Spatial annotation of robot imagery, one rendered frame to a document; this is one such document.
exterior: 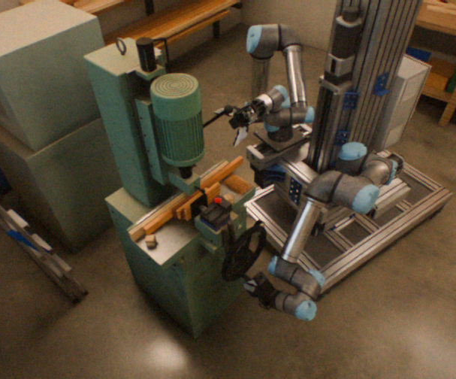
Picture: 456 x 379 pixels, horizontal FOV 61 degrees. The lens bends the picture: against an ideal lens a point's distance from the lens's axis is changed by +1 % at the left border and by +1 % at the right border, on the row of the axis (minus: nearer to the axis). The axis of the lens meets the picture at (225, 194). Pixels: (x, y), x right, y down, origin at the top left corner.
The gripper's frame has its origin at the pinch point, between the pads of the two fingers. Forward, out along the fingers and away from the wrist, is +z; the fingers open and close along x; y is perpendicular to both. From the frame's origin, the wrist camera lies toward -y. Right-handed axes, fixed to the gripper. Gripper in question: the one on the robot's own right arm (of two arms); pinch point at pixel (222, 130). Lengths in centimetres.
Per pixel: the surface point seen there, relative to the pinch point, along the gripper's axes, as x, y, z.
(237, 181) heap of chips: 25.6, -26.2, -10.4
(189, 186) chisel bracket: 13.3, -20.3, 15.1
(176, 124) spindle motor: -11.0, 3.6, 18.5
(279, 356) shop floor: 127, -54, 8
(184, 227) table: 27.9, -28.0, 24.1
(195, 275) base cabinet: 53, -42, 27
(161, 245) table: 28, -28, 37
